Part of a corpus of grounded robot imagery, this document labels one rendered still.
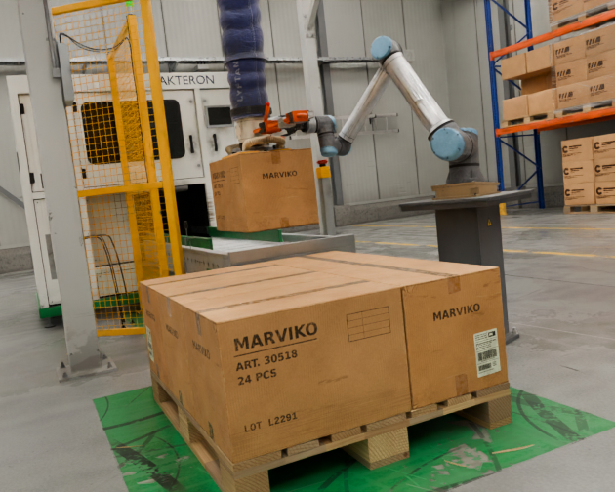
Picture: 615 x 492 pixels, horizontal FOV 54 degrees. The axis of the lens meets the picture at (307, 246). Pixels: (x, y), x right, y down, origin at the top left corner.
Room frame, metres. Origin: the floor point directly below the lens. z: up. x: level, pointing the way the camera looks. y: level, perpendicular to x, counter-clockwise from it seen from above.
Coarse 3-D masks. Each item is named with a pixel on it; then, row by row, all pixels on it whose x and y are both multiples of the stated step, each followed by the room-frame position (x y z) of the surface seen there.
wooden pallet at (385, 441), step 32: (160, 384) 2.49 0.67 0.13; (416, 416) 1.86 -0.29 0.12; (480, 416) 2.02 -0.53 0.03; (192, 448) 2.06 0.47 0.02; (288, 448) 1.68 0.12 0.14; (320, 448) 1.72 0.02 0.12; (352, 448) 1.88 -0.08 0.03; (384, 448) 1.81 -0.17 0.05; (224, 480) 1.71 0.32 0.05; (256, 480) 1.63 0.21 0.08
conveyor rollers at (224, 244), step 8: (216, 240) 4.80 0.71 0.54; (224, 240) 4.65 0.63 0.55; (232, 240) 4.58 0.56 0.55; (240, 240) 4.51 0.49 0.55; (248, 240) 4.44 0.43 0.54; (256, 240) 4.29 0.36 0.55; (216, 248) 3.98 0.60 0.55; (224, 248) 3.99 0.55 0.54; (232, 248) 3.84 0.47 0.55; (240, 248) 3.85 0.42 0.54; (248, 248) 3.77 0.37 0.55
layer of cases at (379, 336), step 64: (320, 256) 2.92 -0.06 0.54; (384, 256) 2.66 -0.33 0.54; (192, 320) 1.85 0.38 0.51; (256, 320) 1.66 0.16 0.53; (320, 320) 1.74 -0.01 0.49; (384, 320) 1.83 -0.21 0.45; (448, 320) 1.93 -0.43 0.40; (192, 384) 1.95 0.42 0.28; (256, 384) 1.65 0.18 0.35; (320, 384) 1.73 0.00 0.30; (384, 384) 1.82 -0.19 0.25; (448, 384) 1.92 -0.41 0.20; (256, 448) 1.64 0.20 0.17
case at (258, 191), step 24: (216, 168) 3.48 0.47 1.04; (240, 168) 3.07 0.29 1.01; (264, 168) 3.11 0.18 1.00; (288, 168) 3.16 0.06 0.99; (312, 168) 3.22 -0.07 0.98; (216, 192) 3.54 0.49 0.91; (240, 192) 3.11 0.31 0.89; (264, 192) 3.11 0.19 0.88; (288, 192) 3.16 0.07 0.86; (312, 192) 3.21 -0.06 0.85; (216, 216) 3.60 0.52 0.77; (240, 216) 3.15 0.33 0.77; (264, 216) 3.10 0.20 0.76; (288, 216) 3.15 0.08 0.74; (312, 216) 3.21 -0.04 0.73
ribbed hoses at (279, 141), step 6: (258, 138) 3.24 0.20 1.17; (264, 138) 3.26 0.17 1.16; (270, 138) 3.27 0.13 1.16; (276, 138) 3.28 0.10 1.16; (282, 138) 3.30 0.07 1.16; (234, 144) 3.56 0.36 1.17; (246, 144) 3.23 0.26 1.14; (252, 144) 3.23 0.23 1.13; (276, 144) 3.35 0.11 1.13; (282, 144) 3.33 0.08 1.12; (228, 150) 3.49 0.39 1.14; (246, 150) 3.26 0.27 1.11
